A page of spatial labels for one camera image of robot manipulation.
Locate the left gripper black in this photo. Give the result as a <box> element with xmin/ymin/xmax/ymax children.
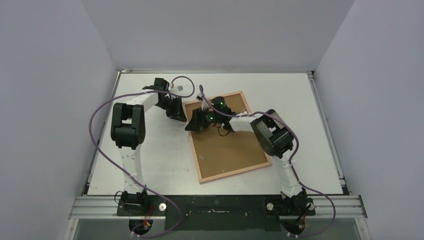
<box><xmin>155</xmin><ymin>96</ymin><xmax>187</xmax><ymax>123</ymax></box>

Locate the light wooden picture frame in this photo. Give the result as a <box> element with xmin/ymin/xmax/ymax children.
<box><xmin>181</xmin><ymin>90</ymin><xmax>274</xmax><ymax>185</ymax></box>

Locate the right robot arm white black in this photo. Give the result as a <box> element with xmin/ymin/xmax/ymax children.
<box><xmin>185</xmin><ymin>95</ymin><xmax>309</xmax><ymax>215</ymax></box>

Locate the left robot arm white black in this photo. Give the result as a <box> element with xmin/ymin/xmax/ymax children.
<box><xmin>110</xmin><ymin>77</ymin><xmax>187</xmax><ymax>216</ymax></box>

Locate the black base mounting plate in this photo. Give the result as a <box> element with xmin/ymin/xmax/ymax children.
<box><xmin>116</xmin><ymin>194</ymin><xmax>316</xmax><ymax>235</ymax></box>

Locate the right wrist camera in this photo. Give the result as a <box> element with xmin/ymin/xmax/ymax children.
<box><xmin>196</xmin><ymin>93</ymin><xmax>211</xmax><ymax>111</ymax></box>

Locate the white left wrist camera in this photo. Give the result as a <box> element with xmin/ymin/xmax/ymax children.
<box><xmin>171</xmin><ymin>85</ymin><xmax>184</xmax><ymax>94</ymax></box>

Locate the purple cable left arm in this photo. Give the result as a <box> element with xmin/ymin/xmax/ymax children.
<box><xmin>88</xmin><ymin>75</ymin><xmax>196</xmax><ymax>239</ymax></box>

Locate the aluminium rail front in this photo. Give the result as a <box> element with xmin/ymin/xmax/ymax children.
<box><xmin>69</xmin><ymin>195</ymin><xmax>367</xmax><ymax>220</ymax></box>

